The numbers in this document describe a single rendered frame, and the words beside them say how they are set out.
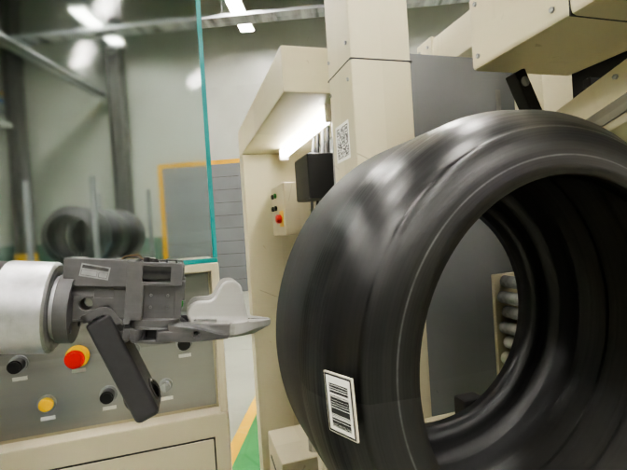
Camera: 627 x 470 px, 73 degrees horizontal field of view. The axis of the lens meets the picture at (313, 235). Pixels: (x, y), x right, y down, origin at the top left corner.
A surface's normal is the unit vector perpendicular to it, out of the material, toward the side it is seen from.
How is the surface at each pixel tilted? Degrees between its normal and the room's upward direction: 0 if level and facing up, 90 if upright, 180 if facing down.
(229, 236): 90
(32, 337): 118
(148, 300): 90
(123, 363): 89
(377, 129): 90
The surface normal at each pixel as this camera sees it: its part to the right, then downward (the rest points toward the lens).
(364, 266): -0.46, -0.29
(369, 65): 0.29, 0.00
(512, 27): -0.96, 0.07
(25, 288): 0.28, -0.55
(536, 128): 0.06, -0.73
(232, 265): -0.07, 0.02
